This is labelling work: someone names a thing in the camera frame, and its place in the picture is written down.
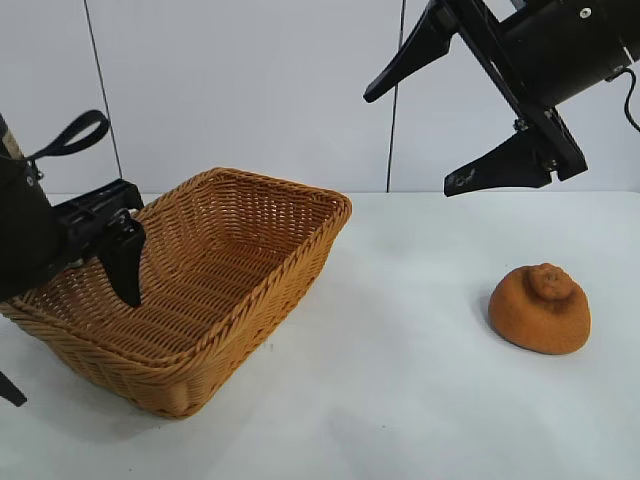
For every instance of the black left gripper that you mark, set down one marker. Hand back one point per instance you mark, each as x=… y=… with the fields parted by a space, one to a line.
x=30 y=235

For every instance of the brown bread bun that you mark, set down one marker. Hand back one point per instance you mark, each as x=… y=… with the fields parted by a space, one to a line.
x=530 y=320

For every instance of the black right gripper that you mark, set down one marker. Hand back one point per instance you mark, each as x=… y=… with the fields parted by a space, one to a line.
x=565 y=50

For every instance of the woven wicker basket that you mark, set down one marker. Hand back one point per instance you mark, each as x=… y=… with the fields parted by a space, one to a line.
x=225 y=280

